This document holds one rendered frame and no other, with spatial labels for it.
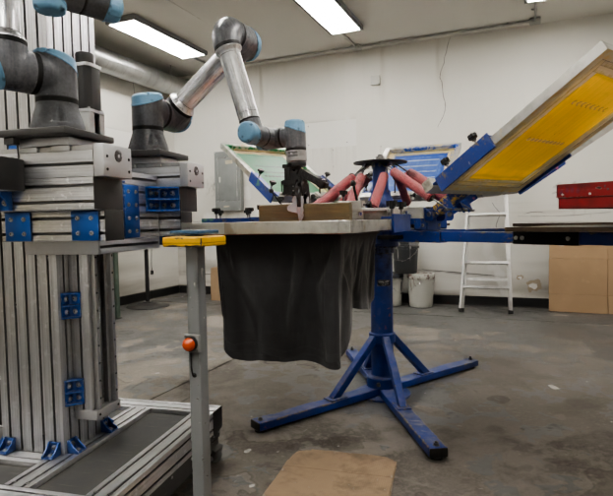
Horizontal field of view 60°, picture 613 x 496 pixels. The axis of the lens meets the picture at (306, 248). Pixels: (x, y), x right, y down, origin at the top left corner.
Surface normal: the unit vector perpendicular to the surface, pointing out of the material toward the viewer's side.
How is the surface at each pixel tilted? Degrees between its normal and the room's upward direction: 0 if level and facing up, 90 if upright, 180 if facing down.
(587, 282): 78
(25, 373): 90
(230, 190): 90
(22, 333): 90
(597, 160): 90
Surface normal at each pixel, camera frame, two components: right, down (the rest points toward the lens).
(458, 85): -0.39, 0.06
